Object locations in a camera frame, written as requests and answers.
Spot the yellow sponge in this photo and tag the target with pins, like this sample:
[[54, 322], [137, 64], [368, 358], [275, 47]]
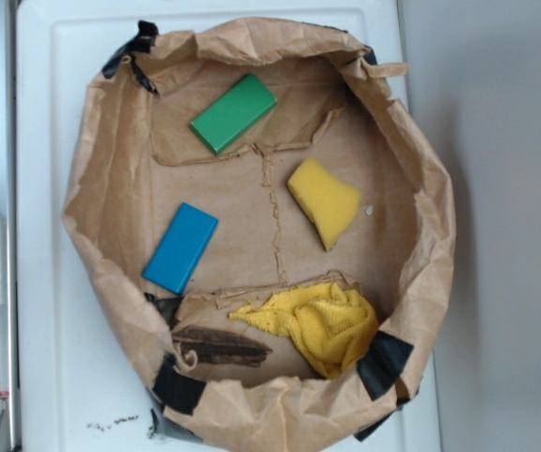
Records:
[[329, 203]]

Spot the yellow microfiber cloth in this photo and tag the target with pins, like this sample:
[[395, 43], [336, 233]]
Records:
[[330, 327]]

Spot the white plastic tray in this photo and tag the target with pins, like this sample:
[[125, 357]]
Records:
[[78, 390]]

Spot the blue rectangular block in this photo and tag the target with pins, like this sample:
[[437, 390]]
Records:
[[180, 249]]

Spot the green rectangular block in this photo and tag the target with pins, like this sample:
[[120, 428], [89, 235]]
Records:
[[233, 113]]

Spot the brown paper bag basin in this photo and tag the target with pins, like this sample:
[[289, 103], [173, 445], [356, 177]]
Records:
[[223, 381]]

